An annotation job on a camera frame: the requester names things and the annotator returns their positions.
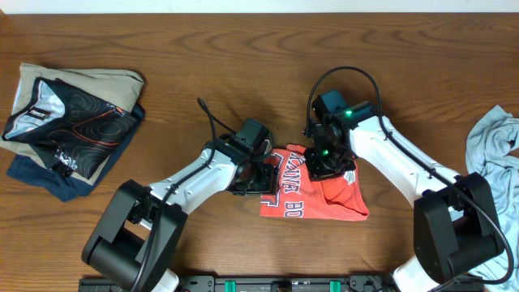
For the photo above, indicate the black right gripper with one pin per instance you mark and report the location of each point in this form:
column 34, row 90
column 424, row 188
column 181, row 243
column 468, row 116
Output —
column 317, row 171

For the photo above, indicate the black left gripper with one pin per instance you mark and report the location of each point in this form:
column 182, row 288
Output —
column 270, row 183

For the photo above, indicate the red t-shirt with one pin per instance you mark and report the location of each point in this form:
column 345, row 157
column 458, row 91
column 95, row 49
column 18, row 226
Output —
column 298, row 196

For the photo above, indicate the light blue t-shirt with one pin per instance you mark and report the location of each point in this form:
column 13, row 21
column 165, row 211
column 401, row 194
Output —
column 489, row 148

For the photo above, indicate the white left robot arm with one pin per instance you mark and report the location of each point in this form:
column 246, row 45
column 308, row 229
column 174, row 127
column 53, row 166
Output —
column 136, row 236

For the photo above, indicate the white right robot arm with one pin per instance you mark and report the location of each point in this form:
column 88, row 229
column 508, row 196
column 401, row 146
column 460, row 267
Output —
column 456, row 226

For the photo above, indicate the folded beige shirt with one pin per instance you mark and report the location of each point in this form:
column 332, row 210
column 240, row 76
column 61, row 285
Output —
column 118, row 87

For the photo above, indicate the folded black patterned shirt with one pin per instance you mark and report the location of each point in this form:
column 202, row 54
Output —
column 71, row 131

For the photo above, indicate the folded navy blue shirt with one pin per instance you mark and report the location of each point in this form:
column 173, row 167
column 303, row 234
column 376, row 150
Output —
column 26, row 170

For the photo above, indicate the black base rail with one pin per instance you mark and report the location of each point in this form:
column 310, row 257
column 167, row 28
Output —
column 353, row 283

